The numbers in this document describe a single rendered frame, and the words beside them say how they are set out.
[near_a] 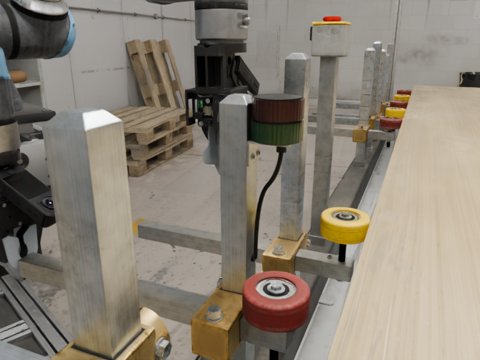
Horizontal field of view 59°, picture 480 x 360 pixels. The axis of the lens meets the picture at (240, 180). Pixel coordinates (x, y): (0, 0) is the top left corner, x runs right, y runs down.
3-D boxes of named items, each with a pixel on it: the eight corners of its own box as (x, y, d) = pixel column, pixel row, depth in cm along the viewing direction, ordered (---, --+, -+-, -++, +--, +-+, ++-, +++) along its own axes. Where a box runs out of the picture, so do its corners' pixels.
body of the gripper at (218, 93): (184, 130, 61) (181, 43, 58) (211, 121, 69) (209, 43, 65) (232, 134, 58) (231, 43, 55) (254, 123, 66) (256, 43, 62)
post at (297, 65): (276, 305, 84) (284, 53, 69) (282, 296, 87) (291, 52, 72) (293, 309, 82) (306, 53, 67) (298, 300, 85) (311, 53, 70)
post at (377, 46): (362, 151, 192) (373, 41, 177) (363, 150, 195) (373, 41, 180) (371, 152, 191) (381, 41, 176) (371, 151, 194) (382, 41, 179)
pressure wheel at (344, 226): (336, 291, 69) (341, 226, 65) (308, 268, 76) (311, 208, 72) (373, 279, 72) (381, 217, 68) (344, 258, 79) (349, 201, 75)
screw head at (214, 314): (202, 320, 50) (201, 311, 49) (210, 310, 52) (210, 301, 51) (218, 324, 49) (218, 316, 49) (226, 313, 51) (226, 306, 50)
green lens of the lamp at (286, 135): (242, 142, 47) (242, 122, 46) (261, 131, 52) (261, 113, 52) (294, 147, 45) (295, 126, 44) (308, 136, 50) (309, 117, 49)
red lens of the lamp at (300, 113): (242, 119, 46) (242, 99, 46) (261, 111, 52) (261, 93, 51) (295, 123, 44) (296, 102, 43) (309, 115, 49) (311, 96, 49)
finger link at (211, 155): (196, 187, 65) (194, 128, 62) (213, 176, 71) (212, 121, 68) (214, 189, 64) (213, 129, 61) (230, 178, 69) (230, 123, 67)
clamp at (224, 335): (191, 353, 51) (189, 318, 50) (235, 295, 63) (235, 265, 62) (233, 367, 49) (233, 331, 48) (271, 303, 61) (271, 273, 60)
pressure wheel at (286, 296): (231, 376, 51) (231, 294, 48) (255, 335, 58) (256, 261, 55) (296, 396, 48) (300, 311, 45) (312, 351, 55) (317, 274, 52)
